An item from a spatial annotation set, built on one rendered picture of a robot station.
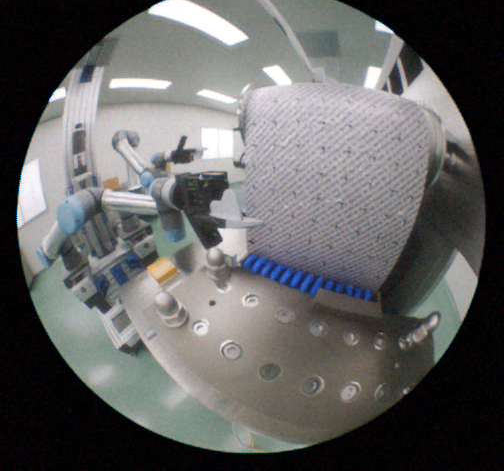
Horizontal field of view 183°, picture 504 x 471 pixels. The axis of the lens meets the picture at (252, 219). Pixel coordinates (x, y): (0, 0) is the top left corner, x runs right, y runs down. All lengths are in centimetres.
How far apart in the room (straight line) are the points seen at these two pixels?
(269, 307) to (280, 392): 10
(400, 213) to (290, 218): 14
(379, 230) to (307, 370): 17
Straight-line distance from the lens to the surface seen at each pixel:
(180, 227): 45
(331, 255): 21
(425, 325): 26
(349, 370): 19
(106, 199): 65
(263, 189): 20
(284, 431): 19
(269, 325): 18
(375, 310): 21
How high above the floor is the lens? 119
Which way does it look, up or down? 26 degrees down
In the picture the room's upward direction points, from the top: straight up
